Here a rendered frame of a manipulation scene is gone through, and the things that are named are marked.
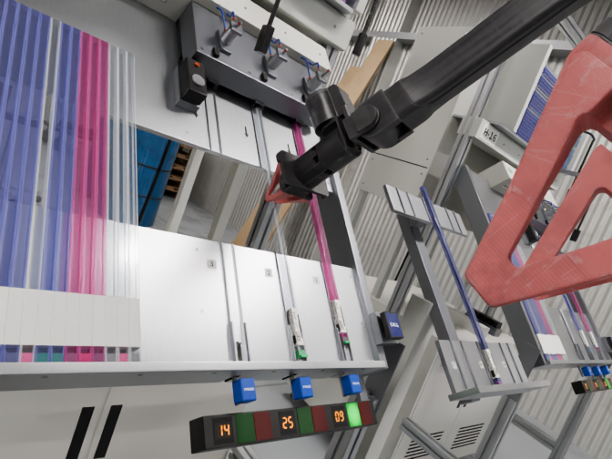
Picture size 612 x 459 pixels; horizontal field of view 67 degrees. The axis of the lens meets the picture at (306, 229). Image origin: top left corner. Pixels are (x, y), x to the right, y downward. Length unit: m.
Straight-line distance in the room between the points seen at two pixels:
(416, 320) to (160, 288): 0.68
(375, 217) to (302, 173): 3.50
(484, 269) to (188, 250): 0.57
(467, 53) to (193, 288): 0.49
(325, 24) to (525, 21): 0.60
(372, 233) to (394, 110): 3.57
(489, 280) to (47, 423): 0.91
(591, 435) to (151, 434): 2.89
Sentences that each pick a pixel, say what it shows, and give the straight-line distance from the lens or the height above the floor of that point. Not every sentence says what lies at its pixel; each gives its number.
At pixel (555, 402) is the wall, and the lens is 3.56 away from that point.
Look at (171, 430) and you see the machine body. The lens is 1.13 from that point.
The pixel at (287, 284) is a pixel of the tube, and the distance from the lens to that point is 0.76.
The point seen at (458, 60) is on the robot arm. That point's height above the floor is 1.22.
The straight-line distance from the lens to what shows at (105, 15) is 0.91.
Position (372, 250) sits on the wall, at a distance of 4.21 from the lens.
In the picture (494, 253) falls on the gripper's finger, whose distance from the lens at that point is 0.16.
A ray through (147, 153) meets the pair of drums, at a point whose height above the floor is 0.64.
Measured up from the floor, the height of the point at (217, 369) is 0.73.
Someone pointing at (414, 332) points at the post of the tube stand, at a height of 0.73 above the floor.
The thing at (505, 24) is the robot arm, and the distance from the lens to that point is 0.70.
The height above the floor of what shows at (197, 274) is 0.81.
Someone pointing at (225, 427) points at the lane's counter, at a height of 0.66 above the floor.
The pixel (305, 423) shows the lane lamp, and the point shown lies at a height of 0.65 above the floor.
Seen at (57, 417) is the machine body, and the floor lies 0.43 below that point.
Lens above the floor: 1.01
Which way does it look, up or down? 7 degrees down
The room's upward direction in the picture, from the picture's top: 21 degrees clockwise
